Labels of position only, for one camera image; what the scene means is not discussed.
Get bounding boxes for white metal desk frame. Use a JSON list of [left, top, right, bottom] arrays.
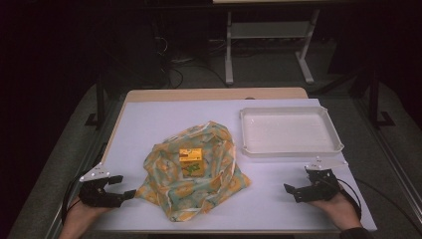
[[224, 8, 321, 86]]

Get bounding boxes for white plastic tray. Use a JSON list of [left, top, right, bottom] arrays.
[[239, 106, 345, 158]]

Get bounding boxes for floral cloth bag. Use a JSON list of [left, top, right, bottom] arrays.
[[133, 120, 252, 223]]

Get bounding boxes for yellow juice carton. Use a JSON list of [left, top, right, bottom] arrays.
[[178, 147, 205, 177]]

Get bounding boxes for right hand-held gripper cable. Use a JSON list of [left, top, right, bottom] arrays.
[[335, 178, 422, 235]]

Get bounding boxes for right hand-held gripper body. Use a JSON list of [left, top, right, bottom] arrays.
[[294, 155, 349, 204]]

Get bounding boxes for person's right hand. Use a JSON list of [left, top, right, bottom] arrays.
[[308, 190, 362, 224]]

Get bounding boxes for hand-held gripper cable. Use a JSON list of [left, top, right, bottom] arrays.
[[61, 172, 91, 227], [335, 178, 422, 235]]

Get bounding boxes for person's left hand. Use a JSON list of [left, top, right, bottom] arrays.
[[67, 196, 111, 228]]

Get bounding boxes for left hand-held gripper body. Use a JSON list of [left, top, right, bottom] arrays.
[[78, 161, 122, 209]]

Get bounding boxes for black metal stand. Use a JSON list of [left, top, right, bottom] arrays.
[[366, 66, 396, 129], [84, 71, 107, 131]]

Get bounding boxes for white table mat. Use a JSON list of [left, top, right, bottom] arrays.
[[92, 98, 378, 232]]

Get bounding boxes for left hand-held gripper cable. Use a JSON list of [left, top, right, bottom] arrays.
[[61, 172, 91, 227]]

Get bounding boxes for black floor cables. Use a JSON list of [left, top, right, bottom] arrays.
[[153, 34, 231, 90]]

